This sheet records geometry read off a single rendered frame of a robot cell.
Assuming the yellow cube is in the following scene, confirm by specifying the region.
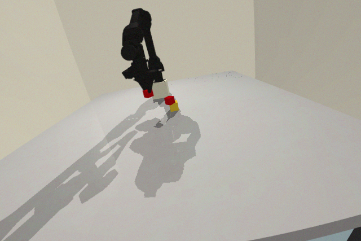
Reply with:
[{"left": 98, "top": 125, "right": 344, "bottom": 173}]
[{"left": 169, "top": 100, "right": 179, "bottom": 112}]

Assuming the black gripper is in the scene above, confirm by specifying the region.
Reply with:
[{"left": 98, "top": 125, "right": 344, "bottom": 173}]
[{"left": 131, "top": 57, "right": 161, "bottom": 93}]

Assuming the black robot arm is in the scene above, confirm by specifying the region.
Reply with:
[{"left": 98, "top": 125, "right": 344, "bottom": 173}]
[{"left": 121, "top": 8, "right": 165, "bottom": 83}]

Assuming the red cube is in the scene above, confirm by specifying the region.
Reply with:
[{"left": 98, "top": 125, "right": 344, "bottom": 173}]
[
  {"left": 164, "top": 96, "right": 175, "bottom": 105},
  {"left": 143, "top": 89, "right": 153, "bottom": 98}
]

